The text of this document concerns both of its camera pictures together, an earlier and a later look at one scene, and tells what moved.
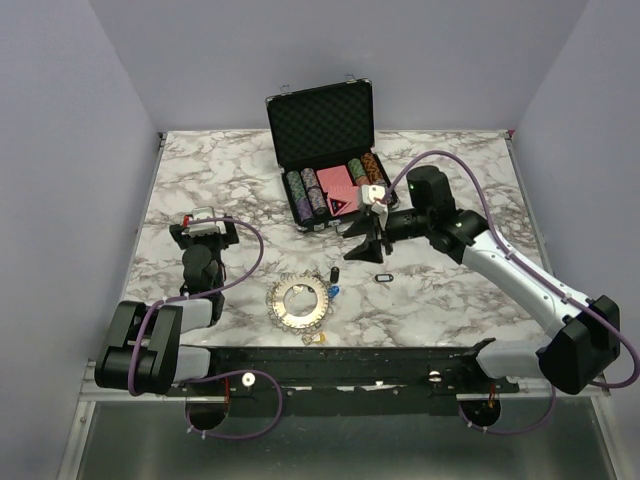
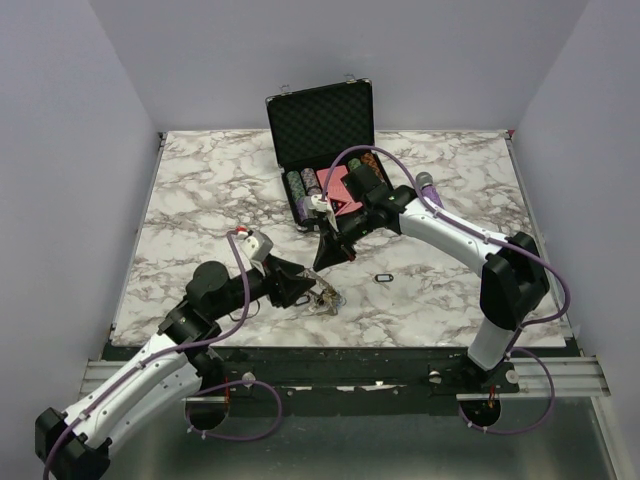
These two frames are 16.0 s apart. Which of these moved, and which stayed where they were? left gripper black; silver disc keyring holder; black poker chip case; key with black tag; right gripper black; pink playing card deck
Moved: silver disc keyring holder; left gripper black; right gripper black
Stayed: black poker chip case; pink playing card deck; key with black tag
